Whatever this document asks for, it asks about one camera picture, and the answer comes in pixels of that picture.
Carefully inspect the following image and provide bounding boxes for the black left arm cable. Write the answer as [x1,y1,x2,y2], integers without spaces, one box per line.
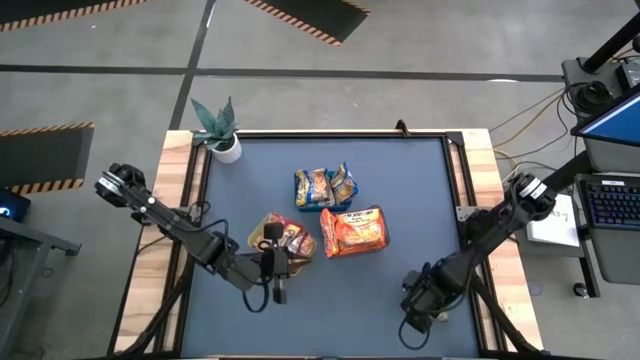
[241,279,271,315]

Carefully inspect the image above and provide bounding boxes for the white paper sheet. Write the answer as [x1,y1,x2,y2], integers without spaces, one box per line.
[527,194,581,249]

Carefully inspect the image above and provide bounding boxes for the black support bar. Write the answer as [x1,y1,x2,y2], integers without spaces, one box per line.
[542,149,596,194]

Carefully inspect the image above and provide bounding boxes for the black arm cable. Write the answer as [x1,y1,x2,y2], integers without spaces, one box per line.
[241,279,271,315]
[398,314,432,351]

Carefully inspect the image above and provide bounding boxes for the yellow-green plastic bin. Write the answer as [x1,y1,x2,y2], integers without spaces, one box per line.
[247,211,319,277]

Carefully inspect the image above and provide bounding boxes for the coiled black cable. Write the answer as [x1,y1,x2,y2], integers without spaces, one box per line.
[572,79,616,116]

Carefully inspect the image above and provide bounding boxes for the grey metal desk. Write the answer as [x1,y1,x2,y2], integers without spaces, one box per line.
[0,214,83,359]

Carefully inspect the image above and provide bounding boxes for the black hazard-striped floor mat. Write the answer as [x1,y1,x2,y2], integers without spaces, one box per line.
[0,121,96,196]
[0,0,154,34]
[243,0,372,48]

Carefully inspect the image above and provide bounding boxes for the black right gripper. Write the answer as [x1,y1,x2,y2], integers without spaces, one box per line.
[401,261,460,336]

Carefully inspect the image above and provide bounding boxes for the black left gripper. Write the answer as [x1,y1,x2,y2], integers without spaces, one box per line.
[248,221,292,306]

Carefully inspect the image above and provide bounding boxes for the monitor with blue screen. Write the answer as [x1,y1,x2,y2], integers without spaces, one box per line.
[571,92,640,149]

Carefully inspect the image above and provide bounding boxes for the blue plastic bin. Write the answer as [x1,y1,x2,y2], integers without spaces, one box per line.
[293,168,354,214]

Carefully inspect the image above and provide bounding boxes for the yellow floor cable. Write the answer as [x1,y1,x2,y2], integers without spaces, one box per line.
[492,92,569,161]

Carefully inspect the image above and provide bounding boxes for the grey workstation cart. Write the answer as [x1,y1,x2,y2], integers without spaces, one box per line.
[559,55,640,301]

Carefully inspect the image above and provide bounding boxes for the black stand pole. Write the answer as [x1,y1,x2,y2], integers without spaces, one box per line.
[581,12,640,75]

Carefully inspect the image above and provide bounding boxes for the dark smoky plastic bin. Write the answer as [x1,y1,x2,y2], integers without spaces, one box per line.
[318,204,391,260]

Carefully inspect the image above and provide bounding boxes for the black computer with blue light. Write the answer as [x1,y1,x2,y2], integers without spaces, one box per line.
[0,187,32,225]

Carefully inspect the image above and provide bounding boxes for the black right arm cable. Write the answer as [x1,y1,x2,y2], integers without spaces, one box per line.
[398,314,432,351]

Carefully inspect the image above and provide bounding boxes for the black backlit keyboard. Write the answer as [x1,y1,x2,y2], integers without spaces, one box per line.
[579,174,640,232]

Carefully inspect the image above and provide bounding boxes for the green plant in white pot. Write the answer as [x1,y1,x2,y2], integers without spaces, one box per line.
[189,96,244,165]

